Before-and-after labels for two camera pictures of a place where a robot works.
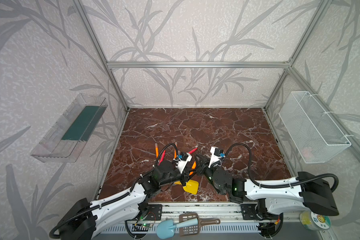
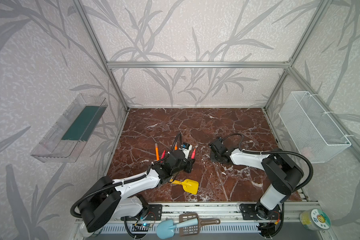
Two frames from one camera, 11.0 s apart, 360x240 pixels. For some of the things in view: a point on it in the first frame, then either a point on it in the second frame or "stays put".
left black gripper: [185, 173] -> [189, 163]
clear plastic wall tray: [64, 141] stays put
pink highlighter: [163, 156] stays put
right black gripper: [204, 169] -> [215, 147]
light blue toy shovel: [165, 227] stays put
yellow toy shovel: [191, 186] stays put
